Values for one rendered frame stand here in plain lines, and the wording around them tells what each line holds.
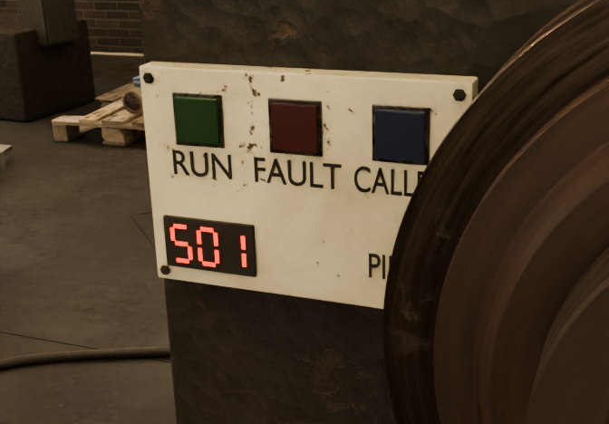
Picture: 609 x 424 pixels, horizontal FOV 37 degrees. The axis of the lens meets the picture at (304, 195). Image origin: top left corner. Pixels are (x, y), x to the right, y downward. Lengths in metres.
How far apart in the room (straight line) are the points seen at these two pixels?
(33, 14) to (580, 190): 5.45
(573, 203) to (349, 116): 0.24
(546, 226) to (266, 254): 0.30
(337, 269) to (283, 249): 0.05
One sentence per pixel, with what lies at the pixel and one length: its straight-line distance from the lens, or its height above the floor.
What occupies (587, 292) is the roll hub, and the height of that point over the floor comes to 1.19.
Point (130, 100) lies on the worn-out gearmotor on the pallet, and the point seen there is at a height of 0.24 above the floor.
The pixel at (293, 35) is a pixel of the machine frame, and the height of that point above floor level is 1.26.
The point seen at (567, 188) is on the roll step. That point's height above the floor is 1.22.
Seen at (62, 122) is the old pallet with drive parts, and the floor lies 0.11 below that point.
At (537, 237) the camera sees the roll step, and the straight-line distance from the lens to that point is 0.47.
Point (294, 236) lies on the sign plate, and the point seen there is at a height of 1.11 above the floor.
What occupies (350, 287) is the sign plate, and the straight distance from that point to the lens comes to 0.70.
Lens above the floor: 1.37
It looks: 19 degrees down
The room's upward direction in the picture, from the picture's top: 2 degrees counter-clockwise
